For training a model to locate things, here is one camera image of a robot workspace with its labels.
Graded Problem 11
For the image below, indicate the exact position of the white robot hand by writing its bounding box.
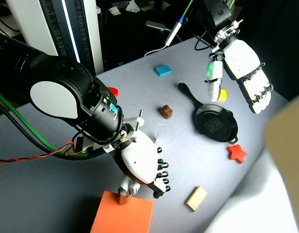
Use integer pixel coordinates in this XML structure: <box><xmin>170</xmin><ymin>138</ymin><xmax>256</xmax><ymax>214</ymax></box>
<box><xmin>204</xmin><ymin>38</ymin><xmax>274</xmax><ymax>115</ymax></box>
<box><xmin>114</xmin><ymin>130</ymin><xmax>172</xmax><ymax>200</ymax></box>

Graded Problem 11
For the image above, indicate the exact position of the brown lumpy object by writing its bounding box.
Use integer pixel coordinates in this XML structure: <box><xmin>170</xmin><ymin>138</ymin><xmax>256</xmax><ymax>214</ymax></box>
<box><xmin>159</xmin><ymin>104</ymin><xmax>173</xmax><ymax>120</ymax></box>

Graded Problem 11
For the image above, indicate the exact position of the black cast iron skillet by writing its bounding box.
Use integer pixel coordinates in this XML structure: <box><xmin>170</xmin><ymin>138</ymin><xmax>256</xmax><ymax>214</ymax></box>
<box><xmin>177</xmin><ymin>82</ymin><xmax>239</xmax><ymax>144</ymax></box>

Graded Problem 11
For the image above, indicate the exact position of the orange box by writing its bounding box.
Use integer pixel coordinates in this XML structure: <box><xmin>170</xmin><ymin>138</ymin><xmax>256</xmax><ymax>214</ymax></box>
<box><xmin>90</xmin><ymin>190</ymin><xmax>155</xmax><ymax>233</ymax></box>

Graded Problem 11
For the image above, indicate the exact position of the light wooden block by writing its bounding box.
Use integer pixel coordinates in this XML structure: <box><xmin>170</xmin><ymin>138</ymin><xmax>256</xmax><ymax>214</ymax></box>
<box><xmin>184</xmin><ymin>185</ymin><xmax>209</xmax><ymax>213</ymax></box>

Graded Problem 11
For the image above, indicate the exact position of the red round block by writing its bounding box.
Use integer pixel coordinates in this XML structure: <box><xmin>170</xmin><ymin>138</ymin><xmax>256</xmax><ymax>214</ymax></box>
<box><xmin>107</xmin><ymin>86</ymin><xmax>119</xmax><ymax>98</ymax></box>

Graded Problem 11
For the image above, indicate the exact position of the blue square block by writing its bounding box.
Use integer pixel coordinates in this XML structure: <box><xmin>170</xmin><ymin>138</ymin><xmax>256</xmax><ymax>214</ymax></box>
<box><xmin>154</xmin><ymin>65</ymin><xmax>172</xmax><ymax>77</ymax></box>

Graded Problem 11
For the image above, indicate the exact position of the grey table cloth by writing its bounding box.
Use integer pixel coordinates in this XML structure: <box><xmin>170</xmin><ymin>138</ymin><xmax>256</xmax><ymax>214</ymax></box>
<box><xmin>0</xmin><ymin>36</ymin><xmax>290</xmax><ymax>233</ymax></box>

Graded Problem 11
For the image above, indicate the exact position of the grey usb hub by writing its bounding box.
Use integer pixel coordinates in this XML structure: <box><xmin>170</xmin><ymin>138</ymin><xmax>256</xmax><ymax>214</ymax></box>
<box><xmin>145</xmin><ymin>20</ymin><xmax>170</xmax><ymax>33</ymax></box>

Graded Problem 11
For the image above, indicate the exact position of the beige cardboard panel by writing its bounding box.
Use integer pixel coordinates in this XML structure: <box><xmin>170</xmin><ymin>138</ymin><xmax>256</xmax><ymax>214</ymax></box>
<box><xmin>264</xmin><ymin>89</ymin><xmax>299</xmax><ymax>233</ymax></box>

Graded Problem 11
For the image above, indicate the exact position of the red star block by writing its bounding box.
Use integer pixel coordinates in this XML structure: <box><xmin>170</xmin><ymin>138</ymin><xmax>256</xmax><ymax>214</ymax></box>
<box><xmin>226</xmin><ymin>144</ymin><xmax>248</xmax><ymax>164</ymax></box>

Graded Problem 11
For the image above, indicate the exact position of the crumpled white paper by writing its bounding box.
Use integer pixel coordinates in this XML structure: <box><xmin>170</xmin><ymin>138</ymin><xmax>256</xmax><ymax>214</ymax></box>
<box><xmin>125</xmin><ymin>0</ymin><xmax>141</xmax><ymax>13</ymax></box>

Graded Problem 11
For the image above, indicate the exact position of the white sheet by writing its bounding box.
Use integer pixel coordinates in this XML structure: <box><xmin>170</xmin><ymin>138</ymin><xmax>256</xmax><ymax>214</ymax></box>
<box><xmin>204</xmin><ymin>148</ymin><xmax>299</xmax><ymax>233</ymax></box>

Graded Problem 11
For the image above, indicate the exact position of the white cabinet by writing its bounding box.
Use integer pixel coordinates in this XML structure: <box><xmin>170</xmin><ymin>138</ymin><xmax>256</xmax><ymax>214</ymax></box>
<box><xmin>5</xmin><ymin>0</ymin><xmax>104</xmax><ymax>75</ymax></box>

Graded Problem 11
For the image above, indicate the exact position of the white cable adapter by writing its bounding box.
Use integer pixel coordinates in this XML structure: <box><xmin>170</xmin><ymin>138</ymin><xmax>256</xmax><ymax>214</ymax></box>
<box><xmin>165</xmin><ymin>21</ymin><xmax>182</xmax><ymax>47</ymax></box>

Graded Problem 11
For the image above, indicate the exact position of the green network cable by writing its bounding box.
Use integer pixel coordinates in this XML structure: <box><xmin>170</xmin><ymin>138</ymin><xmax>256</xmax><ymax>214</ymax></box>
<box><xmin>181</xmin><ymin>0</ymin><xmax>194</xmax><ymax>18</ymax></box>

